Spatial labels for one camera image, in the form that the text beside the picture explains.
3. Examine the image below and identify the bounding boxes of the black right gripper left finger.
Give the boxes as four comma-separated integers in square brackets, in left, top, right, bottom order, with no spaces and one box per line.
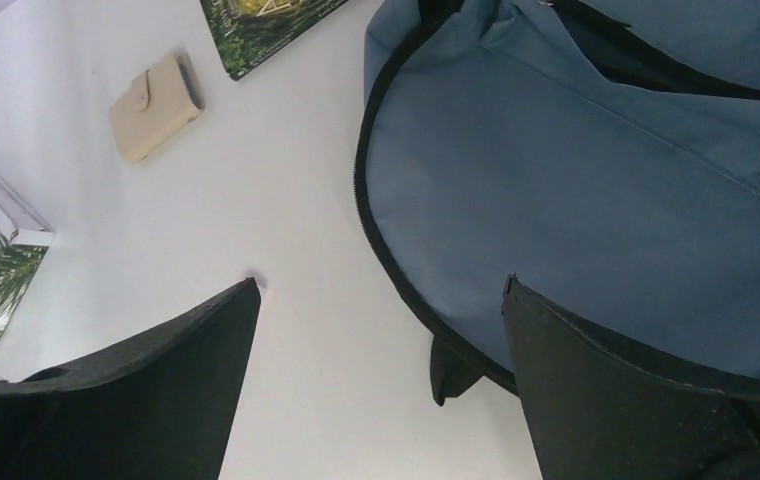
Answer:
[0,278,261,479]

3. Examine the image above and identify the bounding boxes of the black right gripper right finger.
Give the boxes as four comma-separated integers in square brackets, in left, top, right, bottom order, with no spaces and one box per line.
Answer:
[502,276,760,479]

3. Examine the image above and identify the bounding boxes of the blue student backpack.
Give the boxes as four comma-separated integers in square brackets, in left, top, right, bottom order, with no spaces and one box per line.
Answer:
[354,1,760,388]

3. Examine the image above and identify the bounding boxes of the beige snap wallet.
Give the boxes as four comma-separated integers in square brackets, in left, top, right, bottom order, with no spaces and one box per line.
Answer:
[109,52,205,164]

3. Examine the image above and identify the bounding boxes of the dark green book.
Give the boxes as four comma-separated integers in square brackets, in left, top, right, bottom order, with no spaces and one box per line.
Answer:
[200,0,346,81]

